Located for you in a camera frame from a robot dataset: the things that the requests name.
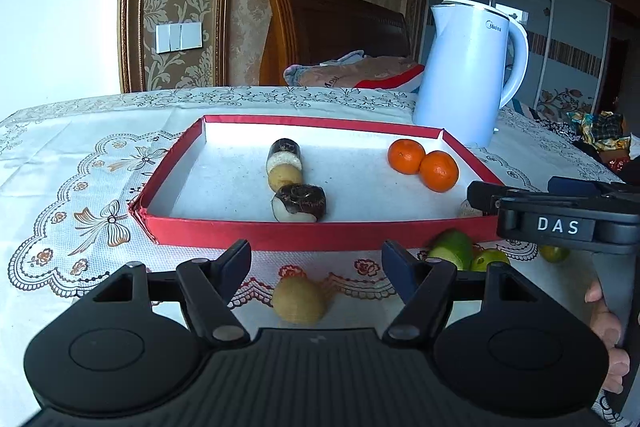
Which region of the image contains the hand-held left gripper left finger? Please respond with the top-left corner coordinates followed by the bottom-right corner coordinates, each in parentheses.
top-left (75, 238), bottom-right (253, 349)

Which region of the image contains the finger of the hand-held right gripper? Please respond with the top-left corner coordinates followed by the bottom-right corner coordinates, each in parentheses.
top-left (547, 176), bottom-right (640, 198)
top-left (467, 180), bottom-right (551, 216)

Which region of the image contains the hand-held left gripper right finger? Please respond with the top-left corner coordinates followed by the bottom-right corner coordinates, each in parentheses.
top-left (381, 239), bottom-right (557, 349)

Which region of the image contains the orange mandarin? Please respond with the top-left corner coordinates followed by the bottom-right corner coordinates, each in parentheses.
top-left (419, 150), bottom-right (460, 194)
top-left (387, 138), bottom-right (427, 176)

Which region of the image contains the red cardboard box tray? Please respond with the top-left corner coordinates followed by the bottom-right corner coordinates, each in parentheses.
top-left (127, 114), bottom-right (507, 253)

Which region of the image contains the person's right hand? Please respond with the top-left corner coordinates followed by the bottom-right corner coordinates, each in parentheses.
top-left (585, 279), bottom-right (632, 396)

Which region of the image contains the yellow plaid cloth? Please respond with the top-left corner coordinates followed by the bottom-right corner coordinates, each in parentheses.
top-left (569, 109), bottom-right (632, 154)

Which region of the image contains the colourful patterned blanket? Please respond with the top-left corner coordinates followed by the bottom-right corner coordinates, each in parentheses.
top-left (514, 101), bottom-right (582, 138)

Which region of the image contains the white electric kettle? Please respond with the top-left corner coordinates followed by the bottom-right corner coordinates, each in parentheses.
top-left (412, 0), bottom-right (530, 148)

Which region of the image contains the wardrobe with floral sliding doors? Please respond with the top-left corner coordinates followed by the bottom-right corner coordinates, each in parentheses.
top-left (424, 0), bottom-right (632, 124)

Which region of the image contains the pink folded blanket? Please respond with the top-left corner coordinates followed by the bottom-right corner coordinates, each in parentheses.
top-left (283, 50), bottom-right (426, 94)

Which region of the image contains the white lace tablecloth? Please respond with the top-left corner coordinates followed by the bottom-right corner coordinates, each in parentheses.
top-left (0, 85), bottom-right (640, 427)

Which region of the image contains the wooden headboard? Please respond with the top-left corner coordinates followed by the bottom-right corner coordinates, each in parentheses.
top-left (258, 0), bottom-right (412, 87)

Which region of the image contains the white wall light switch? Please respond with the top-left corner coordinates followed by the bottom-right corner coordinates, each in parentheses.
top-left (155, 20), bottom-right (205, 54)

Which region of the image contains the wooden wall moulding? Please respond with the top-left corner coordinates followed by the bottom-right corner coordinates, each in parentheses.
top-left (117, 0), bottom-right (239, 94)

